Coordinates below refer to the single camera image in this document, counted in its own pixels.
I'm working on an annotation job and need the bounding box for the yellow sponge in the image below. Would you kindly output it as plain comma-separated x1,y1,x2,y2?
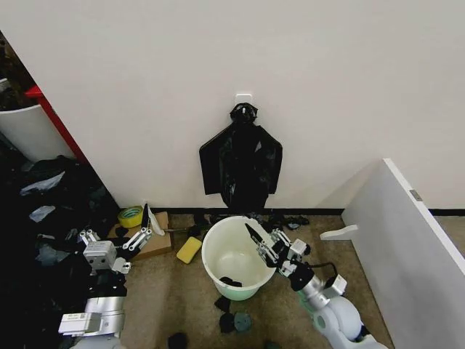
176,236,203,264

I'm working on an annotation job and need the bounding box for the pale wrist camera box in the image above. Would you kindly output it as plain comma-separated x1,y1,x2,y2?
290,238,309,260
83,240,118,272

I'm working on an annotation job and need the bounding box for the black garbage bag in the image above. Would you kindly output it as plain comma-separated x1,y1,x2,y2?
198,103,284,209

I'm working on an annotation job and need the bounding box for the white partition foot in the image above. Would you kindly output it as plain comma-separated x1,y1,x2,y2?
319,224,359,242

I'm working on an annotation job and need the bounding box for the white wall hook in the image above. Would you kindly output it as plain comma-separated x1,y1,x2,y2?
234,93,254,111

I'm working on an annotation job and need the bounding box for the black bag scrap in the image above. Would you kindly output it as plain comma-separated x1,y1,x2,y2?
218,313,238,334
167,332,190,349
285,214,310,230
213,295,234,313

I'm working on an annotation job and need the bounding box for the dark plant foliage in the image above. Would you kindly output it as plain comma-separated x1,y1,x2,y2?
0,31,39,111

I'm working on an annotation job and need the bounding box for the black baseboard strip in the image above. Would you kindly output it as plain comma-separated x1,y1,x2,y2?
147,206,465,217

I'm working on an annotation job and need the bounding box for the yellow tape roll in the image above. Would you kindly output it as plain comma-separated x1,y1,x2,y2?
117,205,144,229

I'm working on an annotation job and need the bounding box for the teal bag scrap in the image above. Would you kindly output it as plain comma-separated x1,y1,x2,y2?
233,311,253,333

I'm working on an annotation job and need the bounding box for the white round planter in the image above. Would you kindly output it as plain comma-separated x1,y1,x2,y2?
0,103,76,164

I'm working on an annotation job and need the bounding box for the red frame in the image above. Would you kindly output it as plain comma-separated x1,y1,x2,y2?
24,84,118,205

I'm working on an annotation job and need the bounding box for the black scrap inside bin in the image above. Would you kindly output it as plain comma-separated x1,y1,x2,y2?
218,276,244,289

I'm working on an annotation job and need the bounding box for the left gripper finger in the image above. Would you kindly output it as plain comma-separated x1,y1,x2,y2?
121,202,154,261
77,228,102,251

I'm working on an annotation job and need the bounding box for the pile of black bags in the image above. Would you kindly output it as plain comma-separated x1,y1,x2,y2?
0,135,129,349

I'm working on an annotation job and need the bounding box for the white partition board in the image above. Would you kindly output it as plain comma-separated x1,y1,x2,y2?
340,157,465,349

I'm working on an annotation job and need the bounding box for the white plastic trash bin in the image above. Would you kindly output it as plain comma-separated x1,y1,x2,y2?
201,215,275,302

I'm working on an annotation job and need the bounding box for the white paper piece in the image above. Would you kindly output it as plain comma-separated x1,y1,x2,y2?
142,201,166,236

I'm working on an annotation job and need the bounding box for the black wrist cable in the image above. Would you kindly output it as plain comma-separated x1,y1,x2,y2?
307,261,338,281

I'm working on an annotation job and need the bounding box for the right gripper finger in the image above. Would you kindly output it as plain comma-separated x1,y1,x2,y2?
244,222,280,269
253,214,294,254

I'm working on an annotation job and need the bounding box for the flat brown cardboard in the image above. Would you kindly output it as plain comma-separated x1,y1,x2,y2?
108,211,174,261

